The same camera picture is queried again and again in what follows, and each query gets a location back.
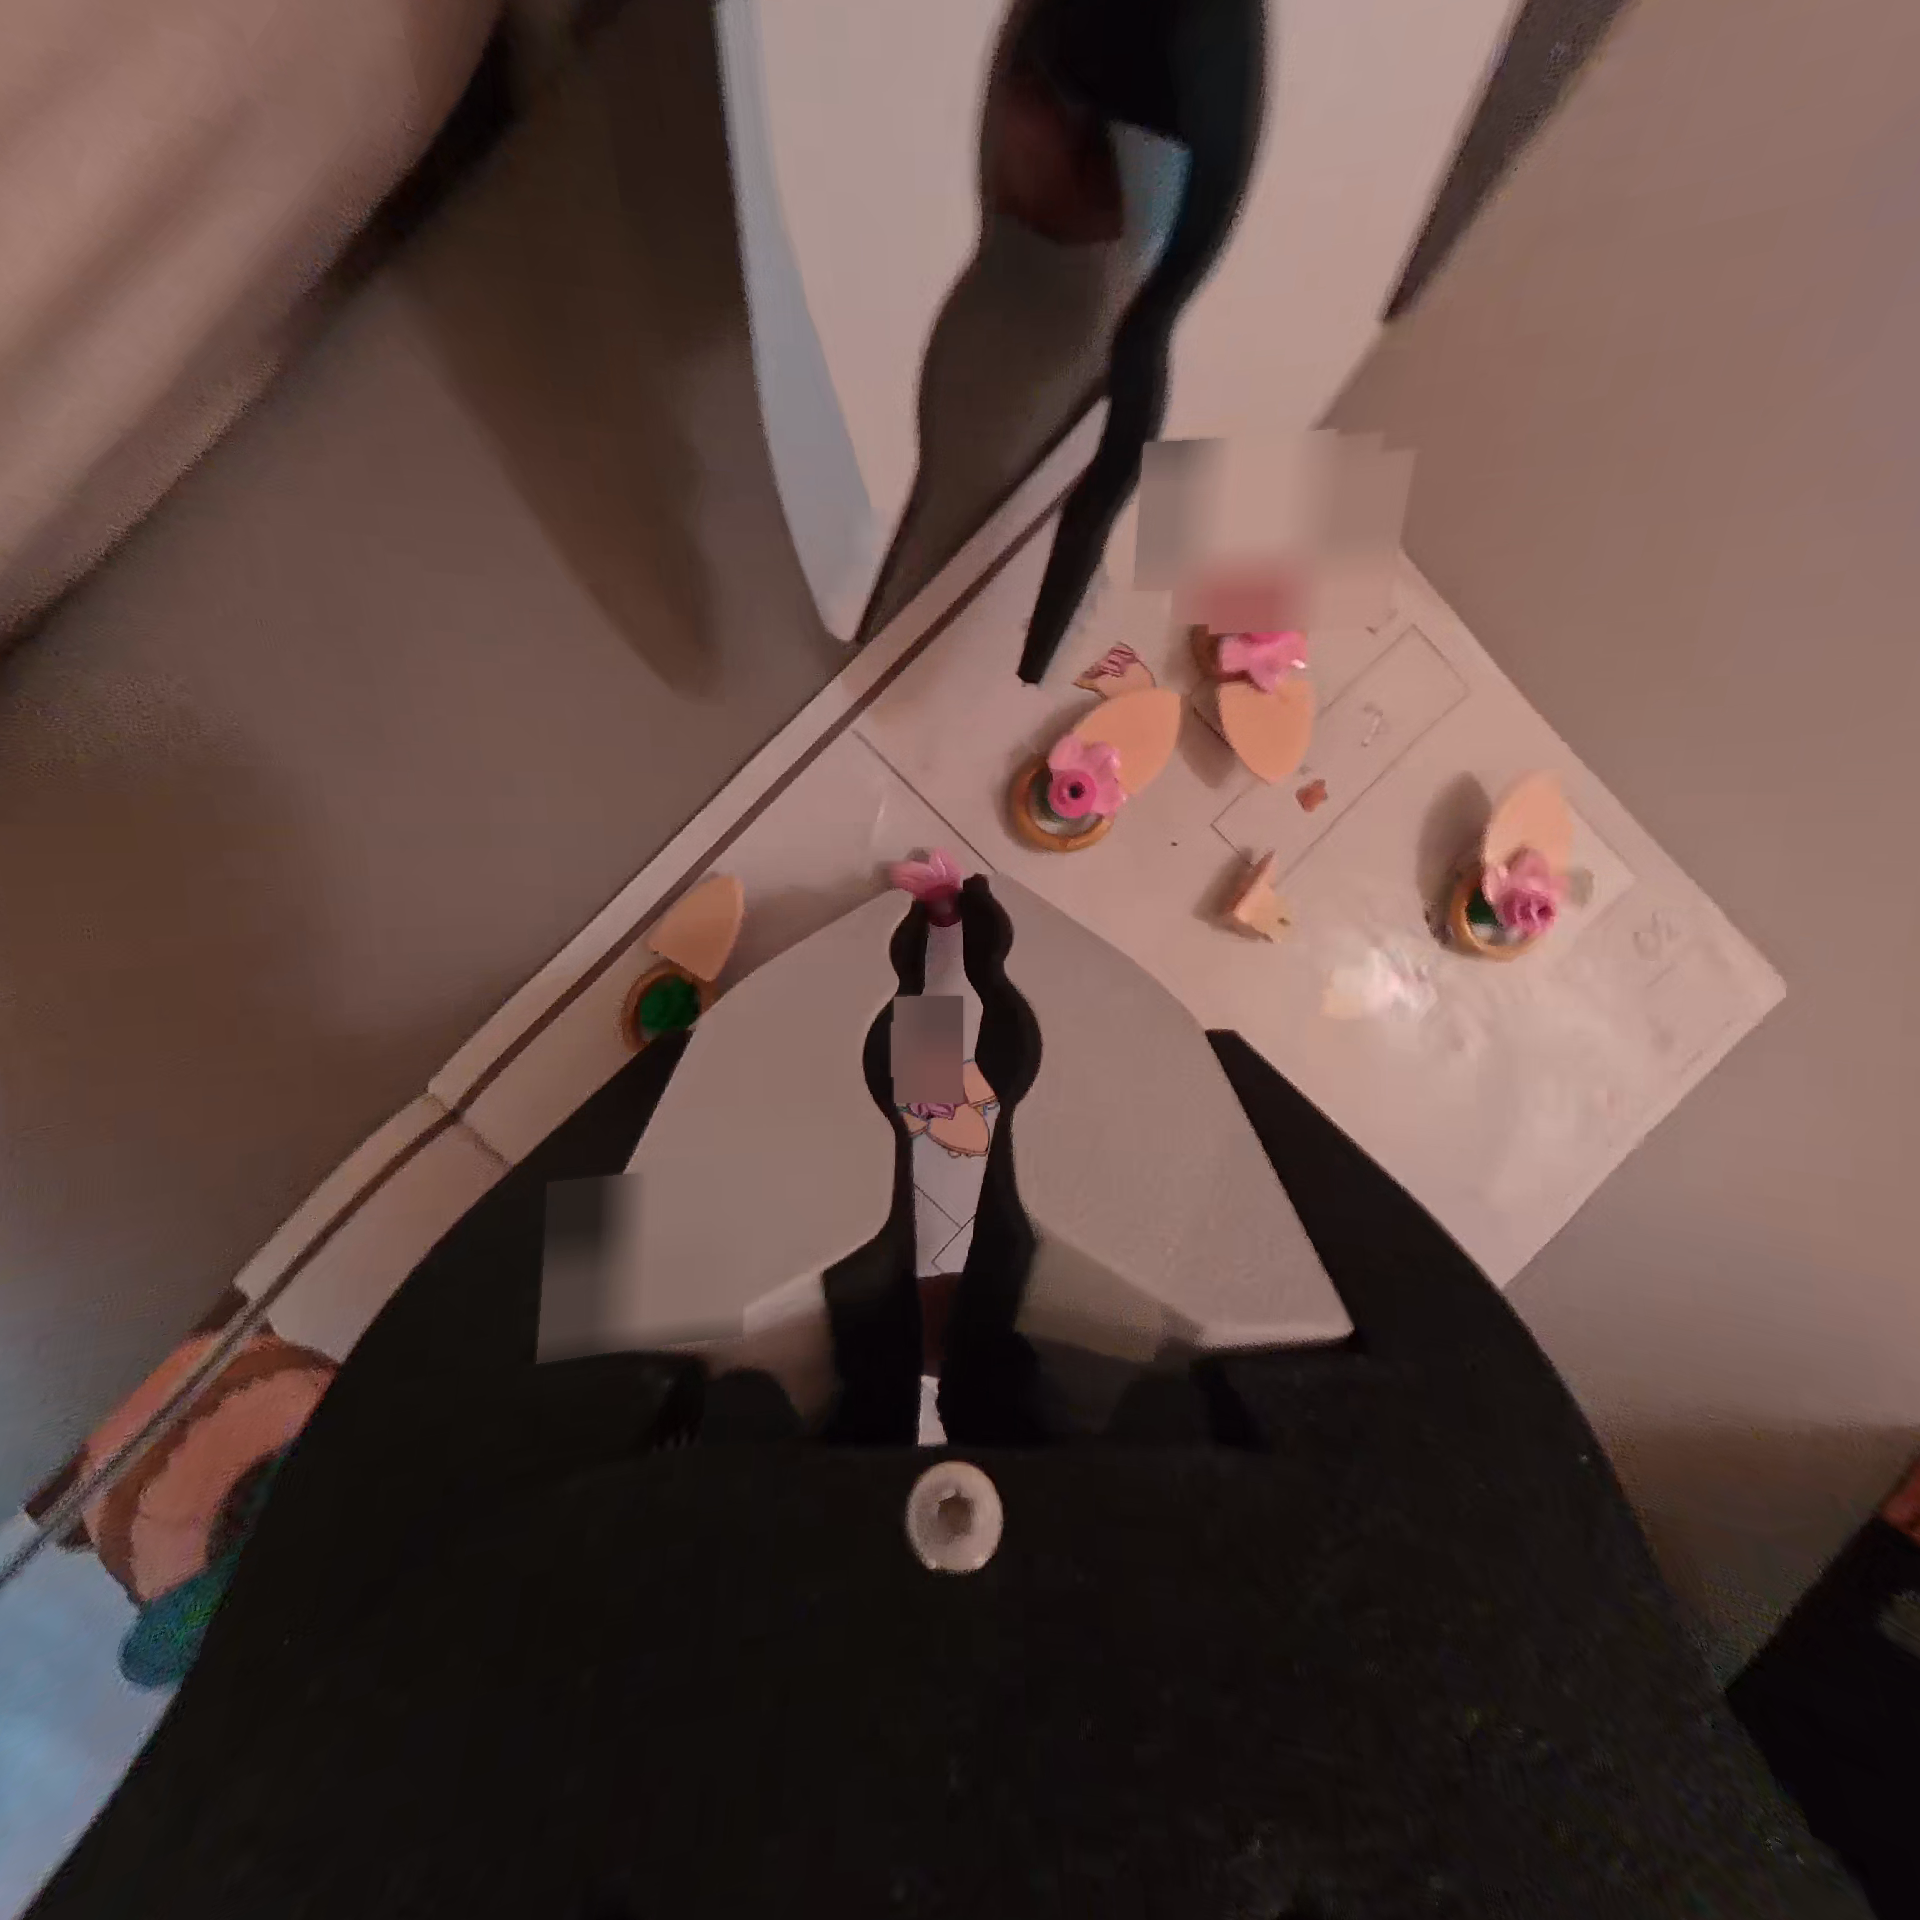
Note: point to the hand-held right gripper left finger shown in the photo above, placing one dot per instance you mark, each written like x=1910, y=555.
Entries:
x=763, y=1142

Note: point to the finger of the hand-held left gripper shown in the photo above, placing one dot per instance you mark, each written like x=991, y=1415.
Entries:
x=1319, y=182
x=839, y=224

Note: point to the white instruction booklet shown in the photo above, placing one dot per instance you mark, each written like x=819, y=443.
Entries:
x=1500, y=1142

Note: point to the tan petal with pink flower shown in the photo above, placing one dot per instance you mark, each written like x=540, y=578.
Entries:
x=1131, y=735
x=1266, y=727
x=1529, y=826

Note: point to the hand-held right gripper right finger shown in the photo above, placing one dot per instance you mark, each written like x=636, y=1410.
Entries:
x=1155, y=1171

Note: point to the grey desk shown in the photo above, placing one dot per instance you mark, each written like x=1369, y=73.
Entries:
x=375, y=751

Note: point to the pink flower piece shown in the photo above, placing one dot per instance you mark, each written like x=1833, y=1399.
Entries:
x=927, y=874

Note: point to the person's beige clothing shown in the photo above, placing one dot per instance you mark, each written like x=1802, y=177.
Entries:
x=180, y=224

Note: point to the group of tan clip petals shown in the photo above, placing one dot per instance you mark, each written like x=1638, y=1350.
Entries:
x=1252, y=900

